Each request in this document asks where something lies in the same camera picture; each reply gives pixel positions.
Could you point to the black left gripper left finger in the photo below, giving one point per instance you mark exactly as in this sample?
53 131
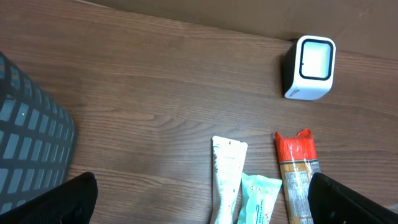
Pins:
71 202

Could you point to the orange cracker pack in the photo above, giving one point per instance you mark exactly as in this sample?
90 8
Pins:
298 162

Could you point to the brown cardboard backdrop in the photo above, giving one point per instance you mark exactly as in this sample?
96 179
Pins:
363 26

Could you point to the teal wipes pack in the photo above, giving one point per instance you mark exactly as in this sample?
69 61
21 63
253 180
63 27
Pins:
259 197

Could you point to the white cream tube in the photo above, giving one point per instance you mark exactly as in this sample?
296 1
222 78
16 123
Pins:
228 162

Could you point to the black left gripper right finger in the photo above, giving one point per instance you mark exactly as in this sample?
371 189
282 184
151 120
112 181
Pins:
332 202

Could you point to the white barcode scanner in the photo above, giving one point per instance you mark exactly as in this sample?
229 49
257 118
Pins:
308 68

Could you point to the grey plastic shopping basket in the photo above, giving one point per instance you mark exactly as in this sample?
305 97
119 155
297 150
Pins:
38 139

